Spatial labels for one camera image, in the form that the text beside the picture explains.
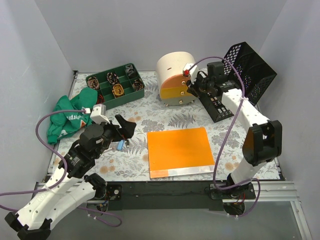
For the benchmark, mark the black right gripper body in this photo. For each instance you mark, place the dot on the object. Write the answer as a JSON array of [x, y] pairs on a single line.
[[197, 85]]

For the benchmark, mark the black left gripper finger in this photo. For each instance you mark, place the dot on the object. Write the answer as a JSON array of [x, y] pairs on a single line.
[[124, 135], [125, 125]]

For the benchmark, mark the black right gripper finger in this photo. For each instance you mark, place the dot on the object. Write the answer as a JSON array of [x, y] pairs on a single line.
[[195, 92], [190, 84]]

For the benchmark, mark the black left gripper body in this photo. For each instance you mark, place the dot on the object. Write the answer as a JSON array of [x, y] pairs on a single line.
[[120, 128]]

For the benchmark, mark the orange drawer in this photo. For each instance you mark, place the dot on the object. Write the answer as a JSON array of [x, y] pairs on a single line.
[[174, 81]]

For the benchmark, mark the yellow drawer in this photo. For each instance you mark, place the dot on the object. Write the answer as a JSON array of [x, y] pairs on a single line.
[[172, 92]]

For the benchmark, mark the blue stapler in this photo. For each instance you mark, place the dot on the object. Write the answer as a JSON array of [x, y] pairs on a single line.
[[120, 145]]

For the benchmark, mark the grey bottom drawer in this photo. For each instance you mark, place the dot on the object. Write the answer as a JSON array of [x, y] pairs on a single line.
[[179, 100]]

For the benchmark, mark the white marker red cap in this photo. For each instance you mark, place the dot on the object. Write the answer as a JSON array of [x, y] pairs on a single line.
[[109, 149]]

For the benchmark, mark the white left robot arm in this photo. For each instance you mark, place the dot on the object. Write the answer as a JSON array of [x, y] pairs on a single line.
[[70, 185]]

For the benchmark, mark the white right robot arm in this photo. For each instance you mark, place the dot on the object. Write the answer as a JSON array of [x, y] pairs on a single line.
[[263, 141]]

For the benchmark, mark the cream round drawer cabinet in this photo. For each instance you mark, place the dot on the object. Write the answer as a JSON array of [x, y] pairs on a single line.
[[172, 64]]

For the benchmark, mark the black mesh file basket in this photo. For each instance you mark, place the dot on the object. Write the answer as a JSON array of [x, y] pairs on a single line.
[[255, 73]]

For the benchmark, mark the green compartment organizer box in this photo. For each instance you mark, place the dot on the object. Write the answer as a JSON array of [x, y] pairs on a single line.
[[117, 86]]

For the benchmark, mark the green cloth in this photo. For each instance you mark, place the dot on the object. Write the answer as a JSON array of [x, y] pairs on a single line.
[[66, 124]]

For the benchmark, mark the orange folder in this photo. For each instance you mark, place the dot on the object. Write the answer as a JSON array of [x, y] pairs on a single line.
[[181, 152]]

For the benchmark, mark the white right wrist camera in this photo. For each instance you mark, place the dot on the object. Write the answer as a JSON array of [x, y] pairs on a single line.
[[190, 71]]

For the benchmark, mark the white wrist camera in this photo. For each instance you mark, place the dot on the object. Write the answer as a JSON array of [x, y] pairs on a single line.
[[98, 114], [190, 71]]

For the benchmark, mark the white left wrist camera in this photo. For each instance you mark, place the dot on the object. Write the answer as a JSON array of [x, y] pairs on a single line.
[[98, 114]]

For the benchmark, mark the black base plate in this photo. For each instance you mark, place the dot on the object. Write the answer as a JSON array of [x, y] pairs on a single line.
[[171, 195]]

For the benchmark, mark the aluminium frame rail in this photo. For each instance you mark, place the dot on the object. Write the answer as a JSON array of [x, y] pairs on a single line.
[[265, 191]]

